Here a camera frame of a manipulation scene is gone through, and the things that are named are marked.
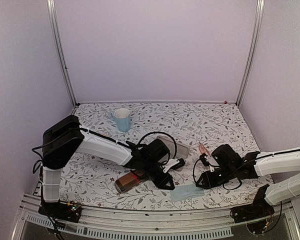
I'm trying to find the aluminium frame post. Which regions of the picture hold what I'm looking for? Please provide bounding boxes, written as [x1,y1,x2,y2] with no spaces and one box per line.
[235,0,265,108]
[46,0,77,107]

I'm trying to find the right aluminium frame post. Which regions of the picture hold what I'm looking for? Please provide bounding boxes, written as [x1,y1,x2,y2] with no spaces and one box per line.
[235,0,265,108]

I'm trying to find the pink glasses case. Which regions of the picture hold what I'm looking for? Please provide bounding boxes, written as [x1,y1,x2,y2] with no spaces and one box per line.
[157,135,190,171]

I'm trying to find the left aluminium frame post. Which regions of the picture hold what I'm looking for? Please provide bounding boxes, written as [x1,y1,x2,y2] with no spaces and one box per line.
[46,0,77,107]

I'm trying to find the front aluminium rail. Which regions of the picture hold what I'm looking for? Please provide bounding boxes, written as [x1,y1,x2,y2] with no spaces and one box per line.
[11,194,300,240]

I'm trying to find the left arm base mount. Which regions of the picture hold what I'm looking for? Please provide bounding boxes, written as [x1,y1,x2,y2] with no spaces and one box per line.
[38,200,82,223]

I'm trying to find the left black cable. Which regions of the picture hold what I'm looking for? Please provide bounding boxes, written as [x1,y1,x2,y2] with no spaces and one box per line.
[134,131,178,161]

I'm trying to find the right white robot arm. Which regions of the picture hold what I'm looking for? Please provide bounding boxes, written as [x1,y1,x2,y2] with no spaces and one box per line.
[193,144,300,218]

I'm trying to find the brown plaid glasses case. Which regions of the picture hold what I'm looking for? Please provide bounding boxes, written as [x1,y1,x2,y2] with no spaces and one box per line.
[114,170,149,193]

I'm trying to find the light blue mug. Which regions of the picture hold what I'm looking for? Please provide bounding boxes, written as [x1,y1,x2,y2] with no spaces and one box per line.
[110,108,131,132]

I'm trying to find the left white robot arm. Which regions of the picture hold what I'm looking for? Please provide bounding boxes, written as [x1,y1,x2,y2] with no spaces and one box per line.
[32,115,175,217]

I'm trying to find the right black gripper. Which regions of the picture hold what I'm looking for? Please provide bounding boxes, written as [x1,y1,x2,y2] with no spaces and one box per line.
[196,164,236,190]

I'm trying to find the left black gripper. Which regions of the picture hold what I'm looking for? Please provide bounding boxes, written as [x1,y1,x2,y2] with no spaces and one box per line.
[142,158,175,191]

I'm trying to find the pink translucent sunglasses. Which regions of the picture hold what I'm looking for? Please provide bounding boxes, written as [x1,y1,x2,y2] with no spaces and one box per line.
[199,142,212,159]

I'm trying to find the right black cable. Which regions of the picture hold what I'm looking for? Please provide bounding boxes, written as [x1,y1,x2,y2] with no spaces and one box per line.
[192,158,261,191]

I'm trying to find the black cable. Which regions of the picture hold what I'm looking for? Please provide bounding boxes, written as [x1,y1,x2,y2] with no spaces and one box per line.
[134,131,178,161]
[192,158,261,191]

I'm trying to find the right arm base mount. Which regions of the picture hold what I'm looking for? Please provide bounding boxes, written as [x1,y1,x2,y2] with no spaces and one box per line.
[229,184,275,223]

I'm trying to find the small blue cloth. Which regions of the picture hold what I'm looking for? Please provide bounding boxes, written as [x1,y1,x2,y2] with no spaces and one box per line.
[170,184,204,202]

